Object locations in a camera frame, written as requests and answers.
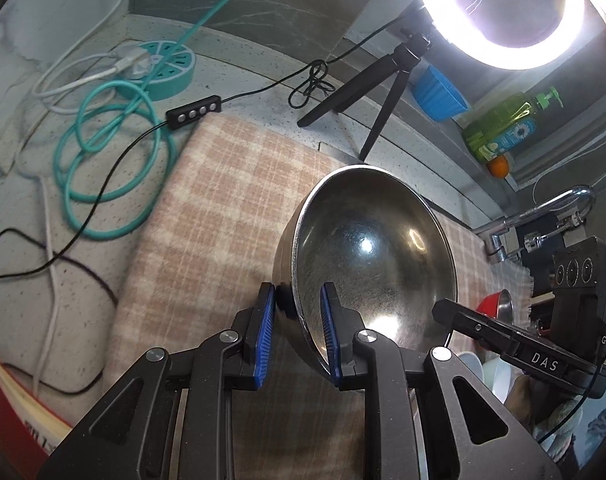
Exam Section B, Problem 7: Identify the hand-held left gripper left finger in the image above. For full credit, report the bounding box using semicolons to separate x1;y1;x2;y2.
36;282;279;480

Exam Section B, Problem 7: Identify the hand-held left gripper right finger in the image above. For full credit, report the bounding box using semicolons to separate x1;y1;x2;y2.
319;282;564;480

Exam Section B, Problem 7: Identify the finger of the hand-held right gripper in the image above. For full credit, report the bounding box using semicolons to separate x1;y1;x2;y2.
432;298;521;361

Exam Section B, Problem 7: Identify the red-sided steel bowl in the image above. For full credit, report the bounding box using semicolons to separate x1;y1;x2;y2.
475;289;514;331

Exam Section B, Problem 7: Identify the large steel bowl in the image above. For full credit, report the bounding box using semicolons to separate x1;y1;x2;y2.
272;164;458;380

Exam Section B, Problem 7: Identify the chrome kitchen faucet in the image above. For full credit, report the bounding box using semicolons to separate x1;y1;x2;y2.
472;185;598;264

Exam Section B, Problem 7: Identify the beige checked cloth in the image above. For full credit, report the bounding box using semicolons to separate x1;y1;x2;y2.
100;112;534;480

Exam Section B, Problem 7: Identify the green dish soap bottle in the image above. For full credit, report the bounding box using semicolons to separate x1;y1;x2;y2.
462;86;565;164

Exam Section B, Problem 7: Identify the blue ribbed plastic cup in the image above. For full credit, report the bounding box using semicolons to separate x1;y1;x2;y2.
413;66;471;122

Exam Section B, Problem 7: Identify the black mini tripod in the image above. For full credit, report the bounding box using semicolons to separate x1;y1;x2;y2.
297;35;436;161

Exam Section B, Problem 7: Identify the black inline light remote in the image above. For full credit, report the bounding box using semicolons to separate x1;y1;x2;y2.
165;95;223;127

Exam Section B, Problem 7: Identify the red booklet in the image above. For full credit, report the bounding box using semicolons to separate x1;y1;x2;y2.
0;356;76;471

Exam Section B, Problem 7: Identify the teal round power strip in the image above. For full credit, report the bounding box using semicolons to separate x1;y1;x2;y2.
118;40;198;101

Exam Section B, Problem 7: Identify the teal power strip with cable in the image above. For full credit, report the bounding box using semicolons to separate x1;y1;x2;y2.
53;0;274;240

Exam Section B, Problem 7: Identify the white cable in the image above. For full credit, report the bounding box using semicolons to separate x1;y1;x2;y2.
16;0;139;396

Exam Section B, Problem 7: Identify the round ring light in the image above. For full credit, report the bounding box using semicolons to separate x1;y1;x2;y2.
409;0;606;73

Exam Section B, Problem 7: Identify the black light cable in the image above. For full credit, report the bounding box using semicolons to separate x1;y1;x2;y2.
0;7;424;311

